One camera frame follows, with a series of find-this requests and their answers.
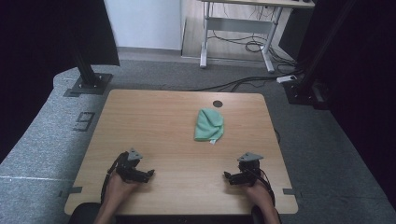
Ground person's left hand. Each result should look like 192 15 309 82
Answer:
104 172 140 203

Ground black metal stand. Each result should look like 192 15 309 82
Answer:
66 31 114 96
282 0 358 110

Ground green microfibre cloth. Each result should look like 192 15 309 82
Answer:
193 107 225 146

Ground black curtain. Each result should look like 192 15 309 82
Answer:
0 0 121 163
295 0 396 208

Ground black floor cables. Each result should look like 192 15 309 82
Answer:
190 75 281 93

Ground person's dark trousers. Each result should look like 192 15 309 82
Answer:
67 202 283 224

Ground white power strip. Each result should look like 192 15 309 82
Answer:
276 74 299 85

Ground white desk frame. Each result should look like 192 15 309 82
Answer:
199 0 316 75

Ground tangled black cables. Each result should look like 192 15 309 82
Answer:
206 4 298 75

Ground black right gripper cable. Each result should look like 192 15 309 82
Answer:
256 168 276 207

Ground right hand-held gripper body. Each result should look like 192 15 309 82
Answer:
237 151 264 187

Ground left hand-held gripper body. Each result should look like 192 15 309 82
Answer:
115 147 148 184

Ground person's right hand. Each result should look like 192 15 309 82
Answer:
245 181 273 208

